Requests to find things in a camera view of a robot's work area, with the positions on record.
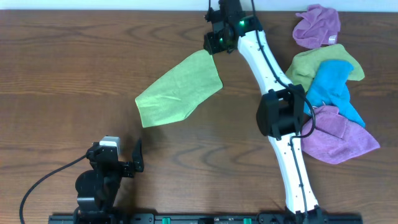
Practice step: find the blue cloth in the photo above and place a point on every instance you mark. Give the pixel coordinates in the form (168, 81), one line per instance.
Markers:
(329, 88)

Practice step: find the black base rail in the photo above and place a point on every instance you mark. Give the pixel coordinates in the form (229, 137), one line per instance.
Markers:
(148, 218)

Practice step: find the large purple cloth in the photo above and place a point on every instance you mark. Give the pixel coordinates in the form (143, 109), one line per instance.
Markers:
(336, 139)

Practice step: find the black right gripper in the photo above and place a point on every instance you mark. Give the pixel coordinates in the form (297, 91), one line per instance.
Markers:
(213, 46)

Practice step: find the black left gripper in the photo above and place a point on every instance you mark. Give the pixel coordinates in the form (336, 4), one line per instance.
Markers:
(129, 168)

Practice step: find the light green cloth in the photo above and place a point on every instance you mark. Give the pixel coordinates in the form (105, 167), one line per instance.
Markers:
(177, 93)

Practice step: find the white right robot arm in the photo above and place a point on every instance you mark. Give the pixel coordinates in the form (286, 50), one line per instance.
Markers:
(280, 113)

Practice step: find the olive green cloth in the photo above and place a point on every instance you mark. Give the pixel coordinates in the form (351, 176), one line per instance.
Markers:
(305, 65)

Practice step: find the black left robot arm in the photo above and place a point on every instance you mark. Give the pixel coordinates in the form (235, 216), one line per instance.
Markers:
(97, 188)

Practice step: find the small purple cloth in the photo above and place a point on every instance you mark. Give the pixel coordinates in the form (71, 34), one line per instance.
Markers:
(318, 26)

